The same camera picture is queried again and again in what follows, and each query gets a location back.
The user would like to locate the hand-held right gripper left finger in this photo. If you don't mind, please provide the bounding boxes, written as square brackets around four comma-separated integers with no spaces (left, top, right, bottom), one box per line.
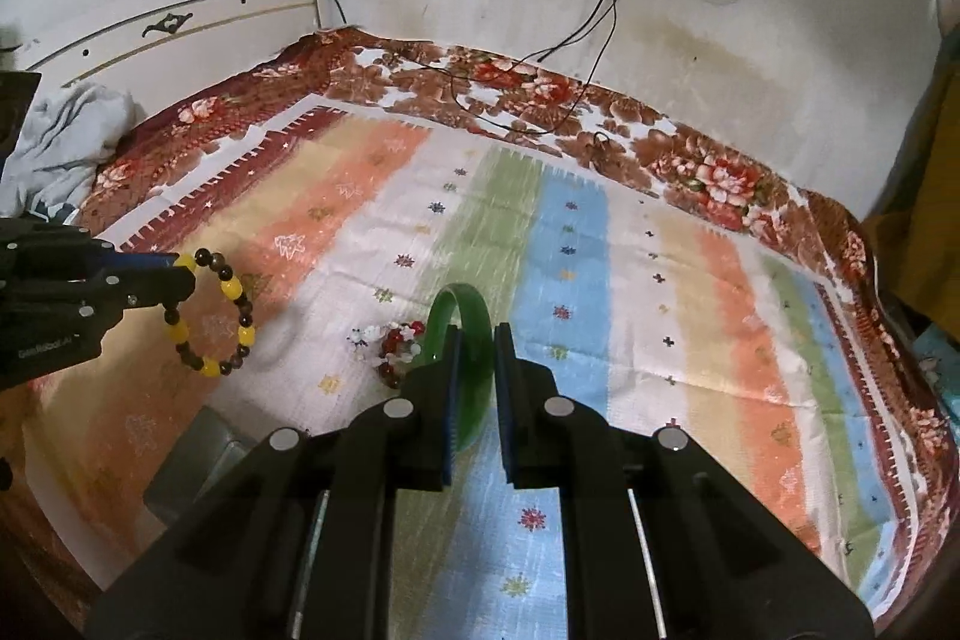
[86,325,462,640]

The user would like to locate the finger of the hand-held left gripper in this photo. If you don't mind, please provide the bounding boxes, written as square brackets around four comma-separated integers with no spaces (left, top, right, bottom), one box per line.
[82,268,198,330]
[97,250,197,281]

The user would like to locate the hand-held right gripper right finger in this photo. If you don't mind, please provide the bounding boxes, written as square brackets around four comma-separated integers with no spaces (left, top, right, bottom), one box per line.
[491,323,875,640]

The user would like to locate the yellow and brown bead bracelet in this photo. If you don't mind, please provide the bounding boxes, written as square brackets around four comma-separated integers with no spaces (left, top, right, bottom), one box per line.
[161,248,257,380]

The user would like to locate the green jade bangle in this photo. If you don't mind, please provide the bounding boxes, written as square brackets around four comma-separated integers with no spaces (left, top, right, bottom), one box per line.
[425,282,497,453]

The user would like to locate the silver metal tin box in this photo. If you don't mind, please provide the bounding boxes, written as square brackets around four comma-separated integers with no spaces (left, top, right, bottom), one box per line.
[142,406,265,526]

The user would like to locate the striped pastel cloth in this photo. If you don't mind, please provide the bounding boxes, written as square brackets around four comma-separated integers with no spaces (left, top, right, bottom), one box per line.
[22,96,938,640]

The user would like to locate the grey crumpled clothing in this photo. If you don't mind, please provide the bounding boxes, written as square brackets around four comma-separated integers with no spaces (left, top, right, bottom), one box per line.
[0,80,137,220]

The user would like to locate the white bed headboard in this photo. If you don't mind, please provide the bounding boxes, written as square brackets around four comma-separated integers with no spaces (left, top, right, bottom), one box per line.
[22,0,325,90]

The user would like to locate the brown floral blanket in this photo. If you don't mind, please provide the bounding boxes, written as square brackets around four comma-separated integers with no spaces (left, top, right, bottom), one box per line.
[0,26,955,640]

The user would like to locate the teal printed cloth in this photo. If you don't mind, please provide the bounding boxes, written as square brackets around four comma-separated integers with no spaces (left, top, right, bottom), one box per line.
[909,323,960,431]

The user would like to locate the dark red bead bracelet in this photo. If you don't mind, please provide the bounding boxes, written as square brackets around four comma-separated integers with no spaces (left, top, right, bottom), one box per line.
[377,326,422,390]

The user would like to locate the white bead bracelet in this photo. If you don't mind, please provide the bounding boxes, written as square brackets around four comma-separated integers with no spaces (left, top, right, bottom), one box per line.
[348,321,428,362]

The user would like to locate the black cable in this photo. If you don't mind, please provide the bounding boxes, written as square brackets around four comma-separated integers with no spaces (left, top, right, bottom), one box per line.
[570,0,627,152]
[403,0,617,133]

